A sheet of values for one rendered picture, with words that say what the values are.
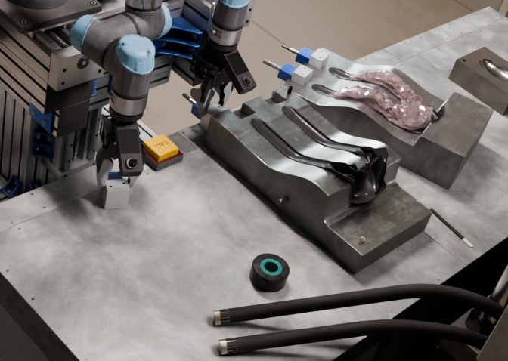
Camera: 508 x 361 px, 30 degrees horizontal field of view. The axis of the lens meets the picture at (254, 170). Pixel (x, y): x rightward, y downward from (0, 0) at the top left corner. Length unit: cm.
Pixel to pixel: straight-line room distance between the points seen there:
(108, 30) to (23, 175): 104
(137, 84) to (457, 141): 88
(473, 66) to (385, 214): 77
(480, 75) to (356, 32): 183
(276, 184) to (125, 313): 49
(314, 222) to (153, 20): 56
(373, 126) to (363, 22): 228
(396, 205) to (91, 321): 77
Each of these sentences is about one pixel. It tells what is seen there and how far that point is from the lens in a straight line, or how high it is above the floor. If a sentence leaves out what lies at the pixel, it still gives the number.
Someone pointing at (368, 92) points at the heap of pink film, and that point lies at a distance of 243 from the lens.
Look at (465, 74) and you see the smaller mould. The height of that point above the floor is 84.
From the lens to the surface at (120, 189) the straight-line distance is 204.
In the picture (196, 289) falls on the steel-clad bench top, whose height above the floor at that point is 80.
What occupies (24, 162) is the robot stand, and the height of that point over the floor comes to 35.
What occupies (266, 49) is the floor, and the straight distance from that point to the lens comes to 422.
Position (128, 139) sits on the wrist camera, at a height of 100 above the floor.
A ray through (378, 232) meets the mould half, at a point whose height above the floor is 86.
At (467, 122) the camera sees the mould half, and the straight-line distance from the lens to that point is 248.
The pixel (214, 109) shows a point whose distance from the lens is 232.
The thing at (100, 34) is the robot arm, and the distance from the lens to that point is 191.
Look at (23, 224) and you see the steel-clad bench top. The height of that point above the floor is 80.
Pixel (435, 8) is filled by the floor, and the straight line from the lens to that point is 500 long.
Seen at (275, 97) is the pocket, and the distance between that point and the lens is 238.
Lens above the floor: 221
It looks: 39 degrees down
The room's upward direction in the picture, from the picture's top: 16 degrees clockwise
